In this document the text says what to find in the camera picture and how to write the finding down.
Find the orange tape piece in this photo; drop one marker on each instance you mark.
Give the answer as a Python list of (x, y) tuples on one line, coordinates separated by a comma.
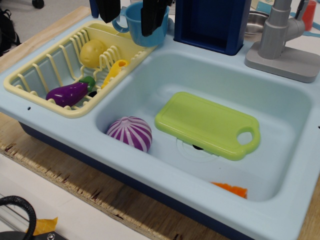
[(44, 226)]

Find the grey toy faucet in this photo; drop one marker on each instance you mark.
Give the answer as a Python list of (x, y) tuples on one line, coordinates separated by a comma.
[(271, 55)]

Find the dark blue plastic box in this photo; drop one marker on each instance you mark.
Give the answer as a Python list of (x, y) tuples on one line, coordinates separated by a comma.
[(215, 25)]

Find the metal bowl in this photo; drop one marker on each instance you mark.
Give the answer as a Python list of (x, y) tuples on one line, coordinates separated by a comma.
[(255, 23)]

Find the purple striped toy onion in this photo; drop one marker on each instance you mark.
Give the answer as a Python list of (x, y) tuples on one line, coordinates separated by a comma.
[(132, 131)]

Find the orange toy carrot piece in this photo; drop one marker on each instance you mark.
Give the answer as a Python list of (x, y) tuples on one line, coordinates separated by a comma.
[(239, 191)]

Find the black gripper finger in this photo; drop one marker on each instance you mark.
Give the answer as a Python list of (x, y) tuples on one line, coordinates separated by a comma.
[(152, 14), (108, 9)]

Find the red plastic cup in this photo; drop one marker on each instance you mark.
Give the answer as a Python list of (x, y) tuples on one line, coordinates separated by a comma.
[(308, 16)]

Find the black bag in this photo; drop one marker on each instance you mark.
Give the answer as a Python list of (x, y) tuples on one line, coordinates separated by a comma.
[(8, 35)]

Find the light blue toy sink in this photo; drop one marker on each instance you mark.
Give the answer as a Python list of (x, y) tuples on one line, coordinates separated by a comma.
[(280, 175)]

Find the green plastic cutting board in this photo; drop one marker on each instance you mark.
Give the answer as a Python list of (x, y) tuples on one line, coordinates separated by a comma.
[(217, 129)]

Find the cream plastic drying rack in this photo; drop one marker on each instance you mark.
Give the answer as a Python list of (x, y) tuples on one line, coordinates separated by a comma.
[(60, 65)]

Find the blue plastic cup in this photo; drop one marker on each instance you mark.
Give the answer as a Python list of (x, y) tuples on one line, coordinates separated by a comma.
[(129, 21)]

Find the yellow toy potato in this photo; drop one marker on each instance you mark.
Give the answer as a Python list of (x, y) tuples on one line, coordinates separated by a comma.
[(90, 53)]

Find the purple toy eggplant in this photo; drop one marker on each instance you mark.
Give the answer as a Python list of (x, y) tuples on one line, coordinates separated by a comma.
[(69, 95)]

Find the yellow toy utensil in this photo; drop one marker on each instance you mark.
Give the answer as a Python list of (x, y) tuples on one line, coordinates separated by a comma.
[(114, 71)]

